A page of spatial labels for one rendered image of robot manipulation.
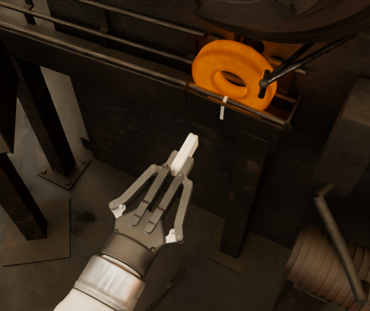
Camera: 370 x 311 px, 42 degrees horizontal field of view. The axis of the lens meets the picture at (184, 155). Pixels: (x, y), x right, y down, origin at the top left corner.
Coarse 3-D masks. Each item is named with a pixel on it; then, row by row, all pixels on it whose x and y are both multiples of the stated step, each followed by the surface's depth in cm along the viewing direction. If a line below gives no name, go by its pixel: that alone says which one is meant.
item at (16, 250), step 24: (0, 48) 94; (0, 72) 93; (0, 96) 91; (0, 120) 89; (0, 144) 96; (0, 168) 112; (0, 192) 121; (24, 192) 129; (24, 216) 134; (48, 216) 153; (24, 240) 148; (48, 240) 148
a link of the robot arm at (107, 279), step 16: (96, 256) 68; (96, 272) 66; (112, 272) 65; (128, 272) 66; (80, 288) 65; (96, 288) 64; (112, 288) 65; (128, 288) 66; (112, 304) 64; (128, 304) 66
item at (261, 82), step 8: (336, 40) 73; (344, 40) 74; (304, 48) 73; (328, 48) 72; (296, 56) 71; (312, 56) 70; (280, 64) 69; (288, 64) 70; (296, 64) 69; (304, 64) 69; (264, 72) 71; (272, 72) 67; (280, 72) 67; (288, 72) 68; (264, 80) 65; (272, 80) 66; (264, 88) 69
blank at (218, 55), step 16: (208, 48) 83; (224, 48) 81; (240, 48) 81; (208, 64) 85; (224, 64) 83; (240, 64) 81; (256, 64) 80; (208, 80) 89; (224, 80) 91; (256, 80) 82; (240, 96) 88; (256, 96) 86; (272, 96) 86
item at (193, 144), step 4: (196, 136) 78; (192, 140) 78; (196, 140) 78; (188, 144) 77; (192, 144) 77; (196, 144) 79; (188, 148) 77; (192, 148) 78; (184, 152) 77; (188, 152) 77; (192, 152) 79; (184, 156) 76; (180, 160) 76; (184, 160) 76; (180, 164) 76; (176, 168) 75; (180, 168) 76; (176, 172) 76
